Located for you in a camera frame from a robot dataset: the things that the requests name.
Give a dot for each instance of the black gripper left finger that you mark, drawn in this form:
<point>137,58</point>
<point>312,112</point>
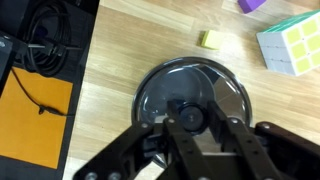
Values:
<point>181,150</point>

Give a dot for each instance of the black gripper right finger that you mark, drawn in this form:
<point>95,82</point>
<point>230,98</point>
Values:
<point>246,150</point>

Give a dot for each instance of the yellow block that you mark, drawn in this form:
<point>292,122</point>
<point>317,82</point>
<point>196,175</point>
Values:
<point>212,39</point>

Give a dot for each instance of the purple block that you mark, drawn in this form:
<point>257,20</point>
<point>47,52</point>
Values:
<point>250,5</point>

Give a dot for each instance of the large white Rubik's cube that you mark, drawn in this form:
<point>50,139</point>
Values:
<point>293,43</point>

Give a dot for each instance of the orange floor mat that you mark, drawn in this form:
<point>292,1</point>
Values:
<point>30,133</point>

